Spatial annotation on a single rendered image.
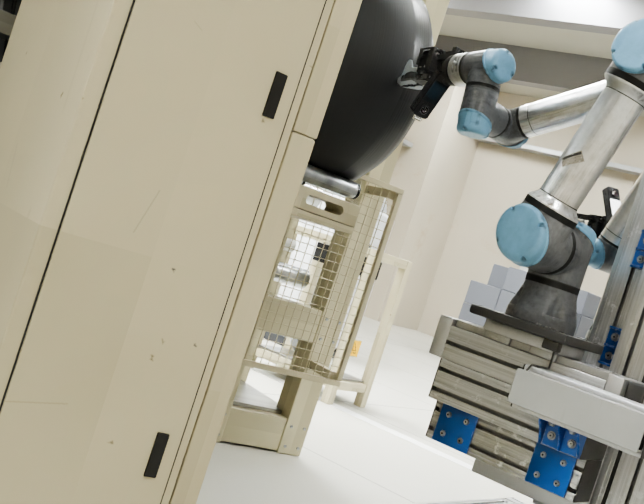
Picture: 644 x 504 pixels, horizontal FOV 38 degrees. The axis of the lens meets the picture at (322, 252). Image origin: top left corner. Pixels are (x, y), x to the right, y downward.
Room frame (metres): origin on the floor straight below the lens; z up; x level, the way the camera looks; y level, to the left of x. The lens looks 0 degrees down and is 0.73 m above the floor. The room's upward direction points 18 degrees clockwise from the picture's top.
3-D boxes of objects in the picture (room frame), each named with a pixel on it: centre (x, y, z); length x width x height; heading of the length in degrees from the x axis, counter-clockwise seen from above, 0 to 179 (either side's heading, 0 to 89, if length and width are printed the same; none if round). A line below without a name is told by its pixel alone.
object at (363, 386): (4.98, -0.13, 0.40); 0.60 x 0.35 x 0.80; 53
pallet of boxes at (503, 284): (10.06, -2.28, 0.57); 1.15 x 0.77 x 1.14; 53
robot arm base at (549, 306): (2.03, -0.49, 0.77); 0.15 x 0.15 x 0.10
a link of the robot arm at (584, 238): (2.02, -0.48, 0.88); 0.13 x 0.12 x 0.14; 138
